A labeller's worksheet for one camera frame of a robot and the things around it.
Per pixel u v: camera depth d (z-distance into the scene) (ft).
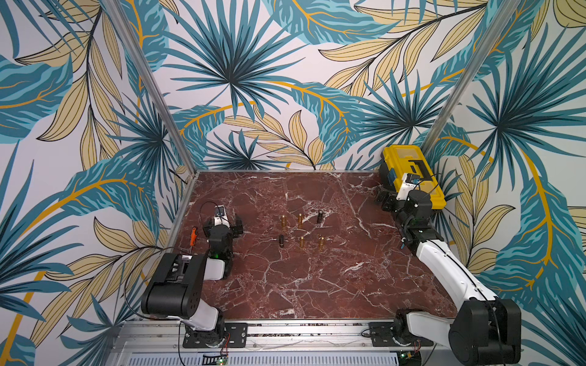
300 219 3.22
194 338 2.39
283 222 3.20
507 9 2.23
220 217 2.51
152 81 2.76
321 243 3.01
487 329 1.31
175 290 1.45
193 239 3.10
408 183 2.27
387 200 2.41
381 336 2.40
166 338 2.45
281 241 2.95
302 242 2.98
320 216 3.22
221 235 2.26
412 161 3.37
